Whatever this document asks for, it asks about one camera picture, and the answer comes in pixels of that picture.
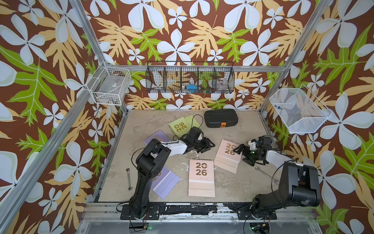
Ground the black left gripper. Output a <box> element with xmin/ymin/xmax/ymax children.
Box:
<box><xmin>192</xmin><ymin>137</ymin><xmax>216</xmax><ymax>153</ymax></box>

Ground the pink 2026 desk calendar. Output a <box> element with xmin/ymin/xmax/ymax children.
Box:
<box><xmin>213</xmin><ymin>139</ymin><xmax>242</xmax><ymax>174</ymax></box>

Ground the green 2026 desk calendar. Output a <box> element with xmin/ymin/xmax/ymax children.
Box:
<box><xmin>168</xmin><ymin>115</ymin><xmax>201</xmax><ymax>138</ymax></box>

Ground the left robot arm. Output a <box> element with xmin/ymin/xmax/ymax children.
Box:
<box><xmin>129</xmin><ymin>127</ymin><xmax>215</xmax><ymax>218</ymax></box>

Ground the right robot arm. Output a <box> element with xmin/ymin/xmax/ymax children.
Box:
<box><xmin>233</xmin><ymin>135</ymin><xmax>321</xmax><ymax>220</ymax></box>

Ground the black tool case orange latch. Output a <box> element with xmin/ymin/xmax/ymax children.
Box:
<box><xmin>204</xmin><ymin>109</ymin><xmax>239</xmax><ymax>128</ymax></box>

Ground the purple desk calendar near green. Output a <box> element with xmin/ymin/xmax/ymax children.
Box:
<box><xmin>144</xmin><ymin>130</ymin><xmax>171</xmax><ymax>145</ymax></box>

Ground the purple desk calendar front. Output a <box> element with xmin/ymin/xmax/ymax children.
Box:
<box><xmin>151</xmin><ymin>166</ymin><xmax>180</xmax><ymax>200</ymax></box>

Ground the white mesh basket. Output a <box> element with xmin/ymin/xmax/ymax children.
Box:
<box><xmin>270</xmin><ymin>85</ymin><xmax>333</xmax><ymax>134</ymax></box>

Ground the small silver wrench left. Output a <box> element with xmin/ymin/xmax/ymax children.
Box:
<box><xmin>126</xmin><ymin>168</ymin><xmax>132</xmax><ymax>191</ymax></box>

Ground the black wire divided basket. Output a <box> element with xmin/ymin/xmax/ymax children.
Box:
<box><xmin>145</xmin><ymin>61</ymin><xmax>235</xmax><ymax>94</ymax></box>

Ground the white wire basket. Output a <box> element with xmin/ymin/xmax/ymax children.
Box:
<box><xmin>88</xmin><ymin>66</ymin><xmax>132</xmax><ymax>106</ymax></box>

